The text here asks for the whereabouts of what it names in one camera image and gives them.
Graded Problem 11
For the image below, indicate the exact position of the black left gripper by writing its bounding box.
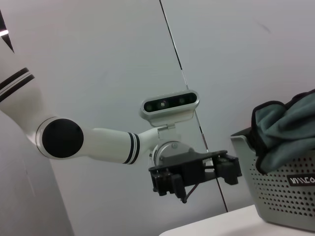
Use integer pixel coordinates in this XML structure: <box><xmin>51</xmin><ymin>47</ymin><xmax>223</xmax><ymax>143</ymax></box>
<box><xmin>148</xmin><ymin>149</ymin><xmax>243</xmax><ymax>200</ymax></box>

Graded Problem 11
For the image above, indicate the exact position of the grey perforated plastic storage box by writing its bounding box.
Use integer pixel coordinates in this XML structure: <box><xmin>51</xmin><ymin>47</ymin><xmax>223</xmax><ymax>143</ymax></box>
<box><xmin>230</xmin><ymin>127</ymin><xmax>315</xmax><ymax>233</ymax></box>

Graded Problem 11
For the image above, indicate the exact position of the teal green towel black trim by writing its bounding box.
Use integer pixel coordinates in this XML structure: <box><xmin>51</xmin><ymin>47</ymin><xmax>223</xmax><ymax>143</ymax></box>
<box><xmin>251</xmin><ymin>88</ymin><xmax>315</xmax><ymax>174</ymax></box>

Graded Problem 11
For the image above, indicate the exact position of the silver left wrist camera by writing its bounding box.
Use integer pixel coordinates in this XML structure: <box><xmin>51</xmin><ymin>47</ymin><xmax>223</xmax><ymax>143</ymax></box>
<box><xmin>139</xmin><ymin>90</ymin><xmax>199</xmax><ymax>129</ymax></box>

